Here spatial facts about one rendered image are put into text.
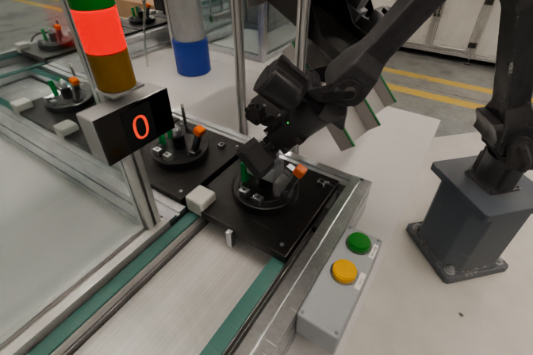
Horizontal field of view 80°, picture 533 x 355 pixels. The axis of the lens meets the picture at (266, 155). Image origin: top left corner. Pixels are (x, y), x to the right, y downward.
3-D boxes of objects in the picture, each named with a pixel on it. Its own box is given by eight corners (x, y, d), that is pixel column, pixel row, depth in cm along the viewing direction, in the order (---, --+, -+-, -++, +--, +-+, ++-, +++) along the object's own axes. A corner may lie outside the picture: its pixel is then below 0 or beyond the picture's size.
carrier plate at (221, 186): (338, 187, 72) (339, 180, 71) (285, 264, 56) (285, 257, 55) (252, 152, 83) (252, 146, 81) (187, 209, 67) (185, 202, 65)
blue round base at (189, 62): (217, 68, 152) (214, 36, 143) (194, 79, 141) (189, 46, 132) (193, 62, 158) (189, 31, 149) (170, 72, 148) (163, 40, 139)
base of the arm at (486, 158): (521, 190, 56) (539, 163, 52) (489, 195, 55) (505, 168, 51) (491, 166, 61) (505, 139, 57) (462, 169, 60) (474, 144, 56)
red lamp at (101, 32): (135, 47, 41) (124, 5, 38) (100, 58, 37) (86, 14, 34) (111, 40, 43) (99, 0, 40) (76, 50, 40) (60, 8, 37)
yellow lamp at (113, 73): (144, 82, 44) (135, 47, 41) (113, 97, 40) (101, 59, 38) (121, 74, 46) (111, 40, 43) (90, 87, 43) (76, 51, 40)
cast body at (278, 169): (284, 171, 65) (285, 143, 61) (272, 184, 62) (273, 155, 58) (251, 158, 69) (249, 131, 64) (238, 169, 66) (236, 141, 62)
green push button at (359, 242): (371, 244, 59) (373, 237, 58) (364, 259, 57) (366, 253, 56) (351, 234, 61) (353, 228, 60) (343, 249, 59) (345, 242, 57)
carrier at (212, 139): (247, 150, 83) (246, 108, 76) (182, 207, 67) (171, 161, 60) (182, 124, 94) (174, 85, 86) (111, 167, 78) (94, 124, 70)
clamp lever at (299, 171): (293, 190, 65) (308, 169, 59) (289, 196, 63) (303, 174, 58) (279, 180, 65) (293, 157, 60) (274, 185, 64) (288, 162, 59)
